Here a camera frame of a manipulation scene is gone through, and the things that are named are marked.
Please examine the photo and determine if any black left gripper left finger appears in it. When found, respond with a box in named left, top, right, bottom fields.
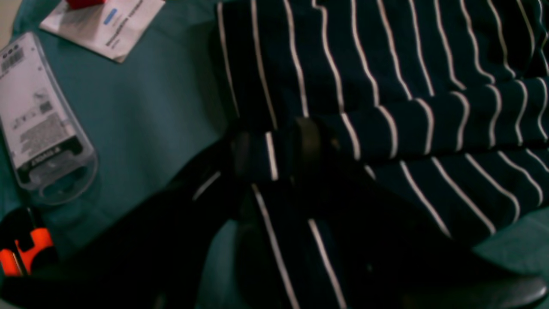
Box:
left=1, top=131, right=251, bottom=309

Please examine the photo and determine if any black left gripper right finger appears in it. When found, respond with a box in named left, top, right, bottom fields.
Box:
left=294, top=118, right=548, bottom=309

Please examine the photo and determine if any navy white striped t-shirt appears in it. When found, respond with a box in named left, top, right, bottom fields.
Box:
left=214, top=0, right=548, bottom=309

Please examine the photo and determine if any orange black utility knife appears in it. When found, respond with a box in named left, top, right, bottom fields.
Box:
left=0, top=206, right=59, bottom=276

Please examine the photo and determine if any clear plastic bit case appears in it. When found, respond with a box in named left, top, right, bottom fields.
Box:
left=0, top=31, right=99, bottom=206

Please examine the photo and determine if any teal table cloth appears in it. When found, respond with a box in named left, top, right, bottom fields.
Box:
left=0, top=0, right=549, bottom=309

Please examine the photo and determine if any white paper card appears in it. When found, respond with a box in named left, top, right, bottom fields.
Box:
left=39, top=0, right=166, bottom=63

